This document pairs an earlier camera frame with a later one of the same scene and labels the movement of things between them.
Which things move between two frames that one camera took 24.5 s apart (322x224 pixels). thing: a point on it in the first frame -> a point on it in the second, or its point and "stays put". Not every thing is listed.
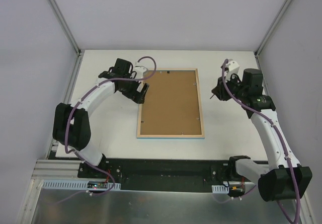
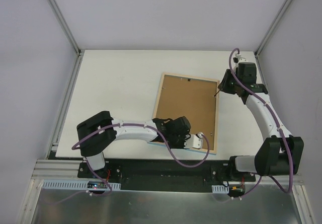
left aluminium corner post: (61, 18) stays put
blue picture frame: (202, 129) -> (214, 151)
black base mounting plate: (160, 174) stays put
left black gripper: (137, 94) -> (179, 140)
